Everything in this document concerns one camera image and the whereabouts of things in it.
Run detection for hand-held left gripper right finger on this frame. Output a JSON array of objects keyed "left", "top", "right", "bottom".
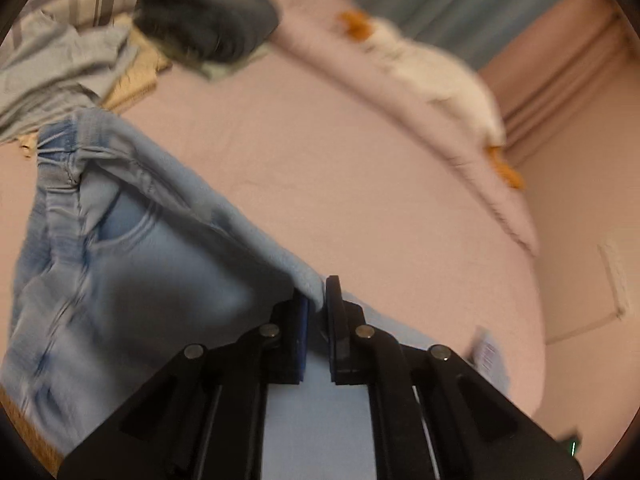
[{"left": 324, "top": 275, "right": 584, "bottom": 480}]

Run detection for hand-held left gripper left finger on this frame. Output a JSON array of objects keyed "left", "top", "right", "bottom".
[{"left": 56, "top": 291, "right": 311, "bottom": 480}]

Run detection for light blue denim pants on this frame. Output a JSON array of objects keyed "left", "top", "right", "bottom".
[{"left": 0, "top": 107, "right": 512, "bottom": 480}]

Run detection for light green cloth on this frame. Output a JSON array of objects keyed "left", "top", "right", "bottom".
[{"left": 199, "top": 45, "right": 272, "bottom": 82}]

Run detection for orange bed base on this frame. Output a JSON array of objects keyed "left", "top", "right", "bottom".
[{"left": 0, "top": 389, "right": 66, "bottom": 477}]

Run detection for white plush goose toy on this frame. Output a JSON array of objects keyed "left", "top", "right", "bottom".
[{"left": 340, "top": 10, "right": 527, "bottom": 191}]

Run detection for beige knitted cloth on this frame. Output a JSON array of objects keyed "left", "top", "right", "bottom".
[{"left": 19, "top": 12, "right": 174, "bottom": 159}]

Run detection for pink comforter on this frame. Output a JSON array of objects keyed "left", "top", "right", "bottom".
[{"left": 150, "top": 0, "right": 542, "bottom": 257}]

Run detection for dark grey folded garment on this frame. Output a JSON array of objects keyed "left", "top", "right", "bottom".
[{"left": 134, "top": 0, "right": 282, "bottom": 67}]

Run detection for blue curtain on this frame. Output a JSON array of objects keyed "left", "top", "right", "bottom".
[{"left": 352, "top": 0, "right": 601, "bottom": 72}]

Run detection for grey-blue garment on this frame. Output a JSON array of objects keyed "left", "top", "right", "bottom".
[{"left": 0, "top": 12, "right": 142, "bottom": 143}]

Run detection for white wall socket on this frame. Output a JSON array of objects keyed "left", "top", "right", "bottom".
[{"left": 597, "top": 230, "right": 640, "bottom": 319}]

